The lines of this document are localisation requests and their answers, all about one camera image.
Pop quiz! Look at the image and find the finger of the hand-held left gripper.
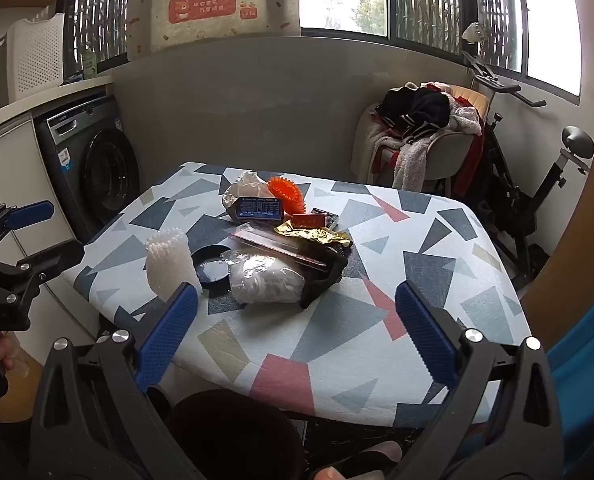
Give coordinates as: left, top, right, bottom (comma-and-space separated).
0, 240, 86, 301
0, 200, 54, 253

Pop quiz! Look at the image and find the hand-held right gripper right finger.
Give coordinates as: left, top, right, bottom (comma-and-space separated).
387, 281, 565, 480

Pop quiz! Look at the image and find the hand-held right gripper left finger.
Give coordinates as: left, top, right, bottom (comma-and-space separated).
27, 282, 205, 480

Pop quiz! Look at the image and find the person's left hand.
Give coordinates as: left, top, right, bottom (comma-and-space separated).
0, 334, 30, 380

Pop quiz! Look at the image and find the white cabinet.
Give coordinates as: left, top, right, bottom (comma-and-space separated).
0, 110, 100, 361

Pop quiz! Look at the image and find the white foam net sleeve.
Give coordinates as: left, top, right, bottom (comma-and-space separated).
145, 229, 204, 297

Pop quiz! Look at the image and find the grey washing machine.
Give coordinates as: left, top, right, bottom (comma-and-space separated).
33, 94, 142, 247

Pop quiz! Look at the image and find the black round lid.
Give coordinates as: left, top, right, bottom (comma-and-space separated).
192, 245, 232, 291

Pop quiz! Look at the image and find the clear bag of white stuff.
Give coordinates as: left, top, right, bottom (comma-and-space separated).
221, 251, 308, 306

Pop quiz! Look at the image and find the black cloth glove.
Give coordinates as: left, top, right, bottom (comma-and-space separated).
299, 247, 350, 310

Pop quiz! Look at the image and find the dark red bucket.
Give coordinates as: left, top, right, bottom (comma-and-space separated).
167, 389, 299, 480

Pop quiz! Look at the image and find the clear red-edged plastic package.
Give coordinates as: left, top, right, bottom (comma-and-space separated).
229, 225, 328, 267

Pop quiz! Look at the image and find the person's foot in black slipper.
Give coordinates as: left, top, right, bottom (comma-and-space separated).
309, 442, 403, 480

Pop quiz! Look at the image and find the gold foil wrapper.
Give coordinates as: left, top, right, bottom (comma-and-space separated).
274, 225, 353, 248

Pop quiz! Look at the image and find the white perforated basket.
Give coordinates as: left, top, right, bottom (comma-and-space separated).
4, 12, 66, 103

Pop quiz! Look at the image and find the blue printed box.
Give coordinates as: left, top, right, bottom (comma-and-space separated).
234, 196, 285, 224

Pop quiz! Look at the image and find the dark snack wrapper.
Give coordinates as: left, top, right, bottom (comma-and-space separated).
311, 207, 340, 228

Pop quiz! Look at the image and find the blue cloth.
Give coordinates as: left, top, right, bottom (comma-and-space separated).
542, 272, 594, 480

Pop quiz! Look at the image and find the small red box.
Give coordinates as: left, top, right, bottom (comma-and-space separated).
291, 213, 330, 231

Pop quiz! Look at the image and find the black exercise bike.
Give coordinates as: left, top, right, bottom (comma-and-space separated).
460, 52, 594, 282

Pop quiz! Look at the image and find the crumpled white plastic bag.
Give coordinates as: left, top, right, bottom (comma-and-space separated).
221, 171, 273, 211

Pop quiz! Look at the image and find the white fluffy towel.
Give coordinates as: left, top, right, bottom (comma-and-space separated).
364, 120, 440, 192

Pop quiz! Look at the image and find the red garment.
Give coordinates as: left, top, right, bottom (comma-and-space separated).
452, 127, 487, 198

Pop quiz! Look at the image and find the beige chair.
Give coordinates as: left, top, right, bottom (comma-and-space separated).
352, 85, 490, 196

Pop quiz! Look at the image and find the orange spiky brush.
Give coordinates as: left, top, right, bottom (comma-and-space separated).
268, 175, 305, 216

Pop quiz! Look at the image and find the black garment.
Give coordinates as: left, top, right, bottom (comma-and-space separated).
375, 86, 452, 133

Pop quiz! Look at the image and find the cardboard box with red label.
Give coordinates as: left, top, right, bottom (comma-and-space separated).
126, 0, 303, 62

